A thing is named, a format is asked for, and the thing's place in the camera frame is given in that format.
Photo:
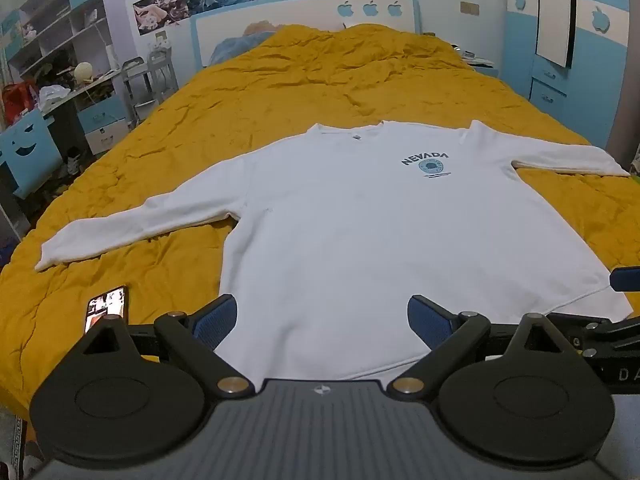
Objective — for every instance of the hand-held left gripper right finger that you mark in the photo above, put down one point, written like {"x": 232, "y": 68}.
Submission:
{"x": 429, "y": 324}

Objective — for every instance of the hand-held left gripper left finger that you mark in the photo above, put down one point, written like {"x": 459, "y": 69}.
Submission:
{"x": 216, "y": 324}

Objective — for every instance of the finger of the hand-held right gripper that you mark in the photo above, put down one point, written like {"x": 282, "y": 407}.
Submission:
{"x": 627, "y": 279}
{"x": 595, "y": 330}

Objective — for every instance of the white printed sweatshirt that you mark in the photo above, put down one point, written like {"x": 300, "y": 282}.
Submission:
{"x": 350, "y": 240}

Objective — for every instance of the black smartphone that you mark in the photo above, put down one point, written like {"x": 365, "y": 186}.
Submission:
{"x": 107, "y": 307}

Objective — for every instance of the blue and white wardrobe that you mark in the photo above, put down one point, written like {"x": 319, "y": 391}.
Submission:
{"x": 590, "y": 50}

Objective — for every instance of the white desk with drawers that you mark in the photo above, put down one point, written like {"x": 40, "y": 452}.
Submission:
{"x": 100, "y": 120}

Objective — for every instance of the yellow bedspread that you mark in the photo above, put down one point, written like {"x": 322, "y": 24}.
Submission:
{"x": 300, "y": 80}

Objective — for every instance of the blue smiley face chair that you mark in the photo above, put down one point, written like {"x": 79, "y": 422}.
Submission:
{"x": 25, "y": 147}

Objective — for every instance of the blue bedside table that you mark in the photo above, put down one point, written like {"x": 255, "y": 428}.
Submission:
{"x": 480, "y": 62}

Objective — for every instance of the black framed mirror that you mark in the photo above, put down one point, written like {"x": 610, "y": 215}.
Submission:
{"x": 555, "y": 10}

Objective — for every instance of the white plastic bag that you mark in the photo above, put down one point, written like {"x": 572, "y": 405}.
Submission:
{"x": 54, "y": 96}

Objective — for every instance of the blue pillow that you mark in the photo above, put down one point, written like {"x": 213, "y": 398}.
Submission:
{"x": 240, "y": 42}

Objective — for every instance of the white globe lamp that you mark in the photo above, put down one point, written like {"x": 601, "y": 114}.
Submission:
{"x": 84, "y": 72}

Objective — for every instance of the red bag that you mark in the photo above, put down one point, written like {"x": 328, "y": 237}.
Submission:
{"x": 17, "y": 102}

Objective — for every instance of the white and blue headboard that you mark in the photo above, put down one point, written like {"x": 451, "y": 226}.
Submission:
{"x": 310, "y": 15}

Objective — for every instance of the brass wall socket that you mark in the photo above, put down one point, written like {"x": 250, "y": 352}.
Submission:
{"x": 469, "y": 8}

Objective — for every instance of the white wall bookshelf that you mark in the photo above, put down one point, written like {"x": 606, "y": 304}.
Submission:
{"x": 55, "y": 25}

